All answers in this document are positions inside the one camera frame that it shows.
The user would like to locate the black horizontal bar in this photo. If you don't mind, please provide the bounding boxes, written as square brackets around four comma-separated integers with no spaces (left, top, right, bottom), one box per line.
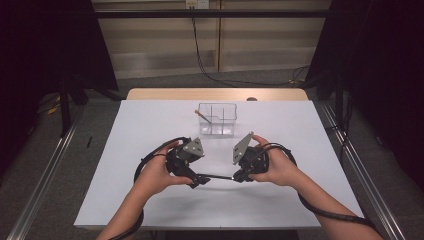
[94,9,330,20]

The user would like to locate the thin black cosmetic stick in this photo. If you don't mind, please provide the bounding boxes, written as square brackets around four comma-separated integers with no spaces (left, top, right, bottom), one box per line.
[196,172,236,181]

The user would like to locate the person's right hand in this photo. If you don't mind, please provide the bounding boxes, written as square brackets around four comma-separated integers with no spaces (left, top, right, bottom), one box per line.
[248,134,303,188]

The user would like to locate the black curtain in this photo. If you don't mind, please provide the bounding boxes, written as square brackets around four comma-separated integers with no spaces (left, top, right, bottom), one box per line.
[304,0,424,181]
[0,0,120,174]

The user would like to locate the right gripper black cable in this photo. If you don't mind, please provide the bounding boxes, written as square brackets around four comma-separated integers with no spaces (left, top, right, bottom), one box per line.
[263,142,378,231]

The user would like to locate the light wooden table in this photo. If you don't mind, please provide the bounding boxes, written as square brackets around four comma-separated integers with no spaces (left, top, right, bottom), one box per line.
[125,87,309,102]

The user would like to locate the aluminium floor rail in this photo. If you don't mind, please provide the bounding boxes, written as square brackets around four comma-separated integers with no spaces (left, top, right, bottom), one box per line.
[6,109,86,240]
[319,101,408,240]

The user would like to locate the clear plastic organizer box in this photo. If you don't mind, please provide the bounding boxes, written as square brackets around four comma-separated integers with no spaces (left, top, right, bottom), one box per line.
[198,102,238,136]

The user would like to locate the white wall socket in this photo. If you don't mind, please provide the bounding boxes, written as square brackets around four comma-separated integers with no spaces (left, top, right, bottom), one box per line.
[185,0,210,10]

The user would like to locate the black power cable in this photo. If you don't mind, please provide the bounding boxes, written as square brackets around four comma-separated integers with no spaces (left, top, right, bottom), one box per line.
[190,8,312,87]

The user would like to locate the person's left hand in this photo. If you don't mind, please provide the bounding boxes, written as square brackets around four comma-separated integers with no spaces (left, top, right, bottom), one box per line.
[134,140,194,202]

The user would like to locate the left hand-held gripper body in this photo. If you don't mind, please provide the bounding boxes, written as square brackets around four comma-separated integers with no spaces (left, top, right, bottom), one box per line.
[165,137,205,184]

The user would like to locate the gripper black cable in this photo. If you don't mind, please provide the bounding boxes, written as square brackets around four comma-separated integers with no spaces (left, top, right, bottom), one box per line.
[108,135,192,240]
[263,142,378,231]

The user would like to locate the makeup brush with gold ferrule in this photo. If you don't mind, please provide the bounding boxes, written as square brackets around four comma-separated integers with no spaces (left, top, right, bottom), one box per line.
[194,109,213,125]

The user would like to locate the black metal stand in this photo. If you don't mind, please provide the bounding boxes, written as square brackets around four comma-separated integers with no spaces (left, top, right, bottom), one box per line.
[334,73,345,128]
[59,75,72,138]

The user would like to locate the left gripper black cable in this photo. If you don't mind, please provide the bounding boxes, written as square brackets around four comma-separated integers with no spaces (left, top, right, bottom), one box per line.
[108,135,192,240]

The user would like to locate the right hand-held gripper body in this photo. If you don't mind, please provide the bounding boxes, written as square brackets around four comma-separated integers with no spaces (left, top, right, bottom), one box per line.
[232,131,270,175]

